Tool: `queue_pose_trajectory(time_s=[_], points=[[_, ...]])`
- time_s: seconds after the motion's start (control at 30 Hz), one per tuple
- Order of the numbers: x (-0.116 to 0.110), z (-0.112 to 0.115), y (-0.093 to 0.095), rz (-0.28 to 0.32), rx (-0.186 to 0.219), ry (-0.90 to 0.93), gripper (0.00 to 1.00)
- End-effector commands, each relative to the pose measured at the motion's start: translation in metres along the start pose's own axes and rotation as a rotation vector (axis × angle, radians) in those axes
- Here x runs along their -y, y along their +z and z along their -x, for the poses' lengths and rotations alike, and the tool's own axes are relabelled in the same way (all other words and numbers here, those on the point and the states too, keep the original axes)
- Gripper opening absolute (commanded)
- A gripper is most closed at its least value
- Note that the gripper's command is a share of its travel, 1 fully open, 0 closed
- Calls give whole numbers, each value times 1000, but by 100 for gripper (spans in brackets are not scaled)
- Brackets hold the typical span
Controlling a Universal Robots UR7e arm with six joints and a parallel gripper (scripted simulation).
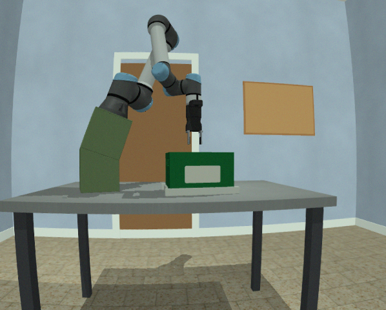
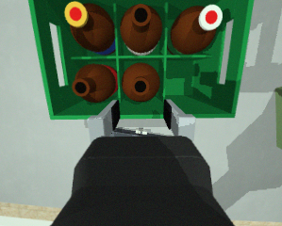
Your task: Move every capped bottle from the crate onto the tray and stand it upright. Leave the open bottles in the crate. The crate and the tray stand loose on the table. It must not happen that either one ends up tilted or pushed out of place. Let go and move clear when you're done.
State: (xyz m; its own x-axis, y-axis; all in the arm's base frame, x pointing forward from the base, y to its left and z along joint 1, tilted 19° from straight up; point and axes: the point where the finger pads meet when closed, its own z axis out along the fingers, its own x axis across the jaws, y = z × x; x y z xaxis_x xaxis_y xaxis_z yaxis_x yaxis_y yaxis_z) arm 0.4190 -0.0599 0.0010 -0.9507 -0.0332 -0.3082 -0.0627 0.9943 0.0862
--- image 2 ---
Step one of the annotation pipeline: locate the grey rectangular tray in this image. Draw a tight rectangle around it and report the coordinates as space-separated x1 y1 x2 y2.
110 128 165 137

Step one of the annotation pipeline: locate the grey flat bar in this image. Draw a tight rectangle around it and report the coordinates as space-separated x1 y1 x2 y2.
136 128 147 135

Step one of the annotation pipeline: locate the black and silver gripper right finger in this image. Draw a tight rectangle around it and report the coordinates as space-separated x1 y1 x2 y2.
163 100 196 142

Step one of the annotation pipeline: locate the green bottle crate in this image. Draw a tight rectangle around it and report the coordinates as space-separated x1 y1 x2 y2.
28 0 237 120

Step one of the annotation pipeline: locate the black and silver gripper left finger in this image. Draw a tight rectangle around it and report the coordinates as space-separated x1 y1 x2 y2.
88 100 120 143

